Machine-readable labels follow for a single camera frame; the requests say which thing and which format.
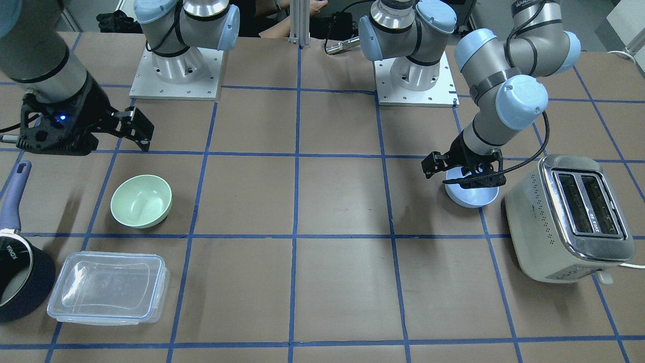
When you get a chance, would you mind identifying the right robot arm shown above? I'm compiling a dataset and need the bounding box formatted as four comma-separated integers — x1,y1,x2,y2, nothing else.
1,1,240,156

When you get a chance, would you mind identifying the clear plastic container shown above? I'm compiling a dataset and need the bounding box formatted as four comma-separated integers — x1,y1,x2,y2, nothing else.
47,251,170,326

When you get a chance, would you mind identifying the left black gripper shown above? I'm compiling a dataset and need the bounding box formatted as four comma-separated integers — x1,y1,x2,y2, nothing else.
421,130,507,188

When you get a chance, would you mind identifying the seated person in black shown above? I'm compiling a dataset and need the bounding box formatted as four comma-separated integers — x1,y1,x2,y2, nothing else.
252,0,329,39

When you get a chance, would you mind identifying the green bowl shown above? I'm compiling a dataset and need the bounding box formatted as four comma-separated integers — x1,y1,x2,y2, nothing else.
110,174,173,229

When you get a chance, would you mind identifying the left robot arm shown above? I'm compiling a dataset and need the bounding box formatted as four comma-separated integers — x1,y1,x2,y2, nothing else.
358,1,581,189

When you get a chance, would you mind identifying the dark blue saucepan with lid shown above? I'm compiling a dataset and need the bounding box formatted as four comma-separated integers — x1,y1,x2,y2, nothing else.
1,160,55,324

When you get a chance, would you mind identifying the aluminium frame post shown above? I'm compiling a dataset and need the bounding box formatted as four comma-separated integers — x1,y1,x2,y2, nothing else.
289,0,310,49

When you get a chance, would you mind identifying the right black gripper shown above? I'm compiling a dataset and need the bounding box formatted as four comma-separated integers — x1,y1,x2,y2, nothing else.
17,76,155,156

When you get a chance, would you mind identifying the blue bowl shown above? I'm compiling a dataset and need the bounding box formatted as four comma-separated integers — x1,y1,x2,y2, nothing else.
444,184,500,208

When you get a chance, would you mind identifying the cream toaster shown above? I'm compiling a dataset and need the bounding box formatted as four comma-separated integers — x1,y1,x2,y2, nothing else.
504,155,635,285

